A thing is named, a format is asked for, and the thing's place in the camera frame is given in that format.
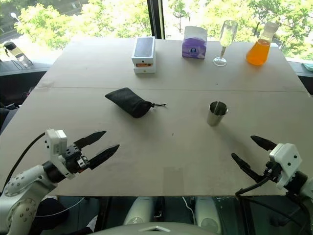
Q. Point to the clear champagne glass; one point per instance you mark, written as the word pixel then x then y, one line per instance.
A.
pixel 227 34

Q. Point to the clear water bottle, black cap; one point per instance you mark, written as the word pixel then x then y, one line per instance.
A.
pixel 18 55

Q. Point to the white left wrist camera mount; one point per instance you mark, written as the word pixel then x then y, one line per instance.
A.
pixel 55 142

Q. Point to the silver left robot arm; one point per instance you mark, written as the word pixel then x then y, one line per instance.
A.
pixel 22 191

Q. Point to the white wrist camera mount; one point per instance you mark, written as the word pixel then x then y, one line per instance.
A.
pixel 287 159
pixel 55 142

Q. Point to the purple tissue box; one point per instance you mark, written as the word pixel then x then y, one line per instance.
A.
pixel 194 47

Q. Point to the grey robot torso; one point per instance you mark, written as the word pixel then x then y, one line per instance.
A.
pixel 151 230

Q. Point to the white box with orange label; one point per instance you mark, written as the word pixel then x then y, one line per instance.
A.
pixel 144 69

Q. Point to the white rounded robot leg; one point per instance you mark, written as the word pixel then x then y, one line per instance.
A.
pixel 206 213
pixel 139 210

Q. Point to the glass flask with orange liquid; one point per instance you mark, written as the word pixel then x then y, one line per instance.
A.
pixel 258 52

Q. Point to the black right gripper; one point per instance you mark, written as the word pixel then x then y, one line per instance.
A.
pixel 272 171

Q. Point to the teal object on ledge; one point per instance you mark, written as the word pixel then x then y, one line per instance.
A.
pixel 308 66

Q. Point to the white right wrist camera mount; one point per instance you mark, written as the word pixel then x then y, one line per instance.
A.
pixel 287 159

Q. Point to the white phone box, black print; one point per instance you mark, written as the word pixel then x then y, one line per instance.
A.
pixel 144 47

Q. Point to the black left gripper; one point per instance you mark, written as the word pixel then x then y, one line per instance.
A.
pixel 73 159

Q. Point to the stainless steel cup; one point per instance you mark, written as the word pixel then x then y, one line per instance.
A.
pixel 216 117

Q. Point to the black window frame post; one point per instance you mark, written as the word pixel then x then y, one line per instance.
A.
pixel 156 17

